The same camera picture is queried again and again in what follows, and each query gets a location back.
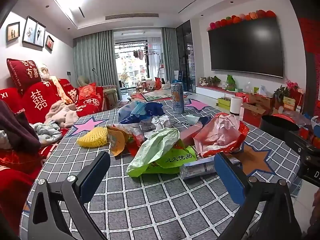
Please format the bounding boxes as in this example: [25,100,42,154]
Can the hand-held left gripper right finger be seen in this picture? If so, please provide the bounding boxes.
[214,152,297,240]

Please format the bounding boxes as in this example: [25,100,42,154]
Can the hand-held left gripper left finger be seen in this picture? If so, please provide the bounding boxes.
[29,151,111,240]

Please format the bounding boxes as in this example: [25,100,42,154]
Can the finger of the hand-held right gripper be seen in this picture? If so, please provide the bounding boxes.
[287,130,314,155]

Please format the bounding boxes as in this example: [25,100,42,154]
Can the black trash bin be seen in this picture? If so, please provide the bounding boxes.
[260,115,300,137]

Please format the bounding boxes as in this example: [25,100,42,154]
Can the yellow foam fruit net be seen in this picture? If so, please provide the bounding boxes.
[77,127,110,147]

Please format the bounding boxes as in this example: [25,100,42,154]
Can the person's right hand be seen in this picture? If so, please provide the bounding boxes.
[311,189,320,230]

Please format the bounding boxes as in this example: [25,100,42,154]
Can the clear plastic bottle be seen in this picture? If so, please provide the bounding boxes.
[180,156,242,180]

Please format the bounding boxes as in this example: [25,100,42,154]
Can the orange snack packet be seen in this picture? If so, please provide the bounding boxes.
[107,125,128,157]

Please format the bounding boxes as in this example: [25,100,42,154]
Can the pink and red plastic bag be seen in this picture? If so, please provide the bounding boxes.
[194,112,250,158]

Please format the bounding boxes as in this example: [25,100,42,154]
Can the potted plant with pink flowers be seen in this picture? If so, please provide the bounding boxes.
[274,80,304,103]

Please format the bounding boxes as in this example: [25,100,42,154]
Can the open red cardboard box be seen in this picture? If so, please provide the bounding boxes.
[240,101,273,128]

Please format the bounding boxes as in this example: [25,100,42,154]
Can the brown cardboard box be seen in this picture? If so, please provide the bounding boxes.
[250,94,275,108]

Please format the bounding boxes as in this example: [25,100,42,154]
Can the grey checked tablecloth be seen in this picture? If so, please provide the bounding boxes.
[21,97,300,240]

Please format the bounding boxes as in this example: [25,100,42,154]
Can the pink box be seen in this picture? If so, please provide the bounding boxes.
[179,124,203,145]

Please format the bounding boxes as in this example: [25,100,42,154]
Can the grey patterned cloth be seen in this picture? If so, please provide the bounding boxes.
[30,121,63,145]

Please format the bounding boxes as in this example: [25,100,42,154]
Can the pink blanket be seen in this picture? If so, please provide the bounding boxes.
[45,101,79,128]

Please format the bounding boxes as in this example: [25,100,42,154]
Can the green plastic bag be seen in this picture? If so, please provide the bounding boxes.
[126,127,198,178]

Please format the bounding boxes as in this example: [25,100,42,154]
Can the light blue plastic wrapper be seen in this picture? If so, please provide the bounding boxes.
[186,114,201,126]

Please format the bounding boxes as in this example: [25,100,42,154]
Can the white cylindrical bin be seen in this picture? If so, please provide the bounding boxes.
[230,96,243,114]

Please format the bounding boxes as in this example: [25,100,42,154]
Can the blue plastic bag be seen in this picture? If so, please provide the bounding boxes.
[117,101,164,124]

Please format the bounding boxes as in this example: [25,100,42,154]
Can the green boxes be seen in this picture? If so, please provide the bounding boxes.
[217,97,232,109]

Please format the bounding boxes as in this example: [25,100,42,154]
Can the beige armchair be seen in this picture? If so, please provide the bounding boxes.
[77,76,118,103]

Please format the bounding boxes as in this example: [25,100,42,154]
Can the red embroidered cushion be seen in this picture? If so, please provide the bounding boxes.
[79,82,97,97]

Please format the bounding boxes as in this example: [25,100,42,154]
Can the crumpled silver wrapper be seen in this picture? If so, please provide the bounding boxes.
[151,116,172,132]

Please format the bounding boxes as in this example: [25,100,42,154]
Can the dark maroon cloth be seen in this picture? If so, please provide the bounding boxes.
[0,99,42,153]

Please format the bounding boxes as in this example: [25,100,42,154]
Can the orange cloth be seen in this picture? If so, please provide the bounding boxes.
[51,76,72,104]

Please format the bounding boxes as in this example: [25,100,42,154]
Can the green frog toy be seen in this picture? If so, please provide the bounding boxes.
[226,74,237,90]

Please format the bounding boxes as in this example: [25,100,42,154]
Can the white and red tv cabinet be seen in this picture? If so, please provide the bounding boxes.
[196,84,238,98]

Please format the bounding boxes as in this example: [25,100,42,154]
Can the red covered sofa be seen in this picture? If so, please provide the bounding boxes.
[0,79,105,235]

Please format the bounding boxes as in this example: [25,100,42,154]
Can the tall blue drink can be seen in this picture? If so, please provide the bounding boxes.
[170,82,185,114]

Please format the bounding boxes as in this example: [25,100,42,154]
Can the cluttered low table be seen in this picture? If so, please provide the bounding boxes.
[129,90,193,103]

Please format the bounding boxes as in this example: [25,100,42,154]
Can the green potted plant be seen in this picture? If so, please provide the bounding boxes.
[206,76,222,87]

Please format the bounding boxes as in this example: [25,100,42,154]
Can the grey curtain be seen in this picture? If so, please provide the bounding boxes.
[161,27,179,80]
[73,30,118,90]

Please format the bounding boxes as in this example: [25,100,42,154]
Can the red lettered pillow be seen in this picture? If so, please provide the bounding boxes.
[6,59,42,94]

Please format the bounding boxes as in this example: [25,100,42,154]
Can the dark glass cabinet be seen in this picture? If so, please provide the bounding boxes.
[176,20,197,93]

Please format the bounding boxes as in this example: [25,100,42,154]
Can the row of paper lanterns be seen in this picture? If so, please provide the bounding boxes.
[209,10,277,32]

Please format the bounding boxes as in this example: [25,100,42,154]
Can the ceiling air vent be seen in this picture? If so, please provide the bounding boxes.
[105,14,159,20]

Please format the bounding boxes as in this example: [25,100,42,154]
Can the red wall decoration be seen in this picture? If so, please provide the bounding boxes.
[299,17,320,53]

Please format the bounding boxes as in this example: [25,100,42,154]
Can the black wall television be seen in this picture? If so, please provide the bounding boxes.
[208,17,284,78]

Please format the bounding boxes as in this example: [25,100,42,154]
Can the narrow black picture frame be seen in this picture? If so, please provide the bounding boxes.
[34,22,46,48]

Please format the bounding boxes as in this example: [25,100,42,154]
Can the large black picture frame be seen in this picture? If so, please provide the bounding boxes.
[22,16,38,45]

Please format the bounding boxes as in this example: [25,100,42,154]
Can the small brown picture frame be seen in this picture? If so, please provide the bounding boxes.
[6,22,20,42]

